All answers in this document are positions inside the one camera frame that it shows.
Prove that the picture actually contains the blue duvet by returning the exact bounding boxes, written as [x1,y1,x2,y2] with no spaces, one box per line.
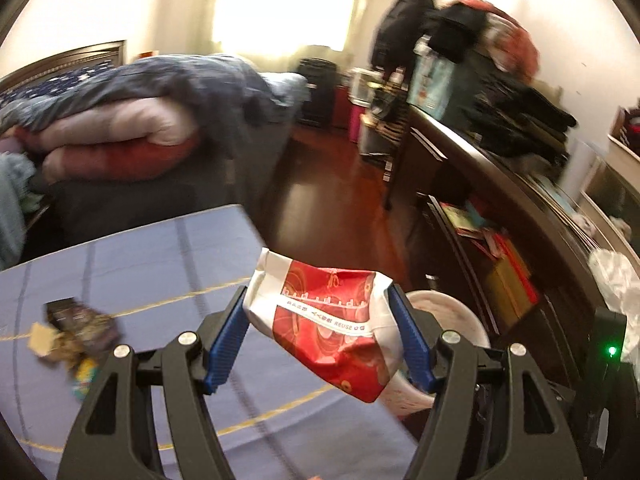
[0,53,308,147]

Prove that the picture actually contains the teal printed box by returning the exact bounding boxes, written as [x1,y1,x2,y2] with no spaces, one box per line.
[406,41,457,117]

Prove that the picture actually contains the framed picture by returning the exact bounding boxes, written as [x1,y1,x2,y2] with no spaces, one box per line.
[579,154,640,233]

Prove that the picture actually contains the white storage boxes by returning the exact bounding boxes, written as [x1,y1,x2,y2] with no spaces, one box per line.
[349,66,386,107]

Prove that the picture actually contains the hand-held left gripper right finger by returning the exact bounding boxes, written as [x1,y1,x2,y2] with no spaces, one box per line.
[387,284,585,480]

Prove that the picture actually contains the black suitcase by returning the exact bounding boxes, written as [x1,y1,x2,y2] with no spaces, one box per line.
[297,57,339,129]

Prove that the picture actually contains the black hanging jacket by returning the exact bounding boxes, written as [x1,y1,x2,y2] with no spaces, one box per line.
[369,0,437,72]

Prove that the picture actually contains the dark handbag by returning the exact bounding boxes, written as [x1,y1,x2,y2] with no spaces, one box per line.
[367,85,408,136]

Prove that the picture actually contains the pink and red folded quilt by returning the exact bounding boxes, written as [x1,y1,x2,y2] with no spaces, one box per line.
[9,97,202,185]

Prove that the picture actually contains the sheer window curtain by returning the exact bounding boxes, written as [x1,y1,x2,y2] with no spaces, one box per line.
[209,0,362,57]

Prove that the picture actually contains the dark printed wrapper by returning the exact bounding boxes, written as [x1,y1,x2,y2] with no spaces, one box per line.
[44,298,122,357]

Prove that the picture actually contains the dark wooden headboard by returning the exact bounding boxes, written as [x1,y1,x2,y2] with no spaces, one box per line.
[0,39,127,97]

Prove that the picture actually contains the white waste bin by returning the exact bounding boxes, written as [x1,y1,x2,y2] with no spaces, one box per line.
[385,289,492,418]

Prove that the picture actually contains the stack of black clothes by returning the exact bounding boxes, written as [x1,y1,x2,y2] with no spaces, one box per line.
[464,74,580,162]

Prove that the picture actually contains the row of colourful books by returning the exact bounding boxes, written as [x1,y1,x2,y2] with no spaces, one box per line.
[439,199,542,332]

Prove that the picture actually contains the white plastic bag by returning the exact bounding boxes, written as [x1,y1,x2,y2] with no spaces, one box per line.
[587,247,640,322]

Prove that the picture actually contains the navy star print pillow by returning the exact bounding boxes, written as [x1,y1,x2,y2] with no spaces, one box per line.
[0,62,118,107]

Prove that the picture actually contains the dark wooden dresser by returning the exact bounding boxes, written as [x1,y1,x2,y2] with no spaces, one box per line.
[384,104,640,391]

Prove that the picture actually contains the open cardboard box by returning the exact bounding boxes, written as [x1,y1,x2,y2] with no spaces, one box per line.
[607,105,640,162]

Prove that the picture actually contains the red and white wrapper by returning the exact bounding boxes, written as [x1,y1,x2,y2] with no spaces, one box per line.
[243,247,396,405]

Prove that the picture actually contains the pink storage bin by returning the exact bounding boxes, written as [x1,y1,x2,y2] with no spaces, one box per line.
[349,104,367,144]

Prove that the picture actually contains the light blue plush blanket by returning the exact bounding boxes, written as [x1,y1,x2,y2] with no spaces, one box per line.
[0,151,37,272]

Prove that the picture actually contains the blue striped tablecloth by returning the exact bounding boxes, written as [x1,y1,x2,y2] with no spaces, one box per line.
[0,203,433,480]

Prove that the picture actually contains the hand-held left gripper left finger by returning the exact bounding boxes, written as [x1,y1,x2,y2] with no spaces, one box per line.
[56,284,249,480]

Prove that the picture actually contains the small teal packet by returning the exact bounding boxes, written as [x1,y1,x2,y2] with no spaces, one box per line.
[69,357,102,404]

